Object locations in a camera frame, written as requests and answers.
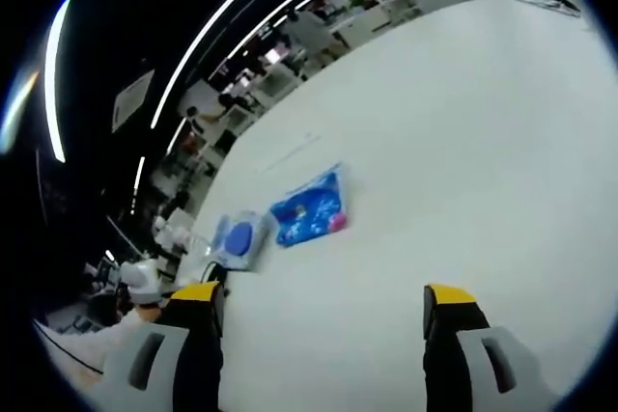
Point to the blue printed wipes packet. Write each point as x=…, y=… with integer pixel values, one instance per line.
x=311, y=209

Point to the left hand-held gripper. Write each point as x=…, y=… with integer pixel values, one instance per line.
x=142, y=282

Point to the clear pack with blue pad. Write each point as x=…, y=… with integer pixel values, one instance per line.
x=241, y=240

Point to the clear plastic water bottle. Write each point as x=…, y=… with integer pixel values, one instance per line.
x=198, y=247

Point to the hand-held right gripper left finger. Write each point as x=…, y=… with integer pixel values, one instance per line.
x=193, y=349

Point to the white table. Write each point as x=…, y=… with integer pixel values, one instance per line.
x=434, y=166

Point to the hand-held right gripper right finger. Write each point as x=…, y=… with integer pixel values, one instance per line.
x=454, y=354

